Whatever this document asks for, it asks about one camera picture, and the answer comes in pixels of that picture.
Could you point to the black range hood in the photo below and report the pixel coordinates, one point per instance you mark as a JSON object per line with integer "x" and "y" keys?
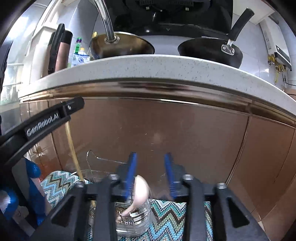
{"x": 192, "y": 19}

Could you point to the wire utensil holder basket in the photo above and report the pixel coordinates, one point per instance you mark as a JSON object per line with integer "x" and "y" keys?
{"x": 121, "y": 206}

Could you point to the white blue salt bag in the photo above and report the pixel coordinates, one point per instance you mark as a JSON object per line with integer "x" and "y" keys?
{"x": 80, "y": 57}

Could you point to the bronze wok with handle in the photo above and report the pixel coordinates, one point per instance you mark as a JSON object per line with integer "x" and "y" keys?
{"x": 112, "y": 44}

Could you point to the green cap seasoning bottle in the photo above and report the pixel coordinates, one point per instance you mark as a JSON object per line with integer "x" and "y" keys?
{"x": 74, "y": 52}

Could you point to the white ceramic spoon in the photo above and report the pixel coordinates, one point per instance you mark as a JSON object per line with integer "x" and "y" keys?
{"x": 140, "y": 195}

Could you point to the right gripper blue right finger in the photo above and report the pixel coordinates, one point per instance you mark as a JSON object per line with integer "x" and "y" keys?
{"x": 186, "y": 188}

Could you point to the white storage container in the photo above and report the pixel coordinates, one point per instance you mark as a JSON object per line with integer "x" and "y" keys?
{"x": 38, "y": 49}

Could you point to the zigzag patterned knit cloth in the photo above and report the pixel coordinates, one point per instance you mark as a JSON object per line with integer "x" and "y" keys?
{"x": 155, "y": 220}

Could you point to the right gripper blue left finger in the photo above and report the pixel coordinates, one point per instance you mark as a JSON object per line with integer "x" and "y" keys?
{"x": 113, "y": 188}

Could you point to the white speckled countertop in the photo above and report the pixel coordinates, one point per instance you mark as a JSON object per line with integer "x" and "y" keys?
{"x": 178, "y": 69}

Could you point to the white gas water heater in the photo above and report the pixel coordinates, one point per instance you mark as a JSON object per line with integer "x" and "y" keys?
{"x": 278, "y": 53}

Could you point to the bamboo chopstick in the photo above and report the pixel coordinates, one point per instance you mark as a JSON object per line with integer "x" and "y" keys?
{"x": 72, "y": 150}

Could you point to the black wok with handle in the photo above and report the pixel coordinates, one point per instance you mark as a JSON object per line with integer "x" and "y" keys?
{"x": 216, "y": 49}

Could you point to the brown black electric kettle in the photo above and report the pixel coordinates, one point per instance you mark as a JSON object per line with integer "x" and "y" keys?
{"x": 59, "y": 49}

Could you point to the left blue gloved hand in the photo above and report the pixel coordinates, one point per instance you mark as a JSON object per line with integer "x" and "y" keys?
{"x": 27, "y": 175}

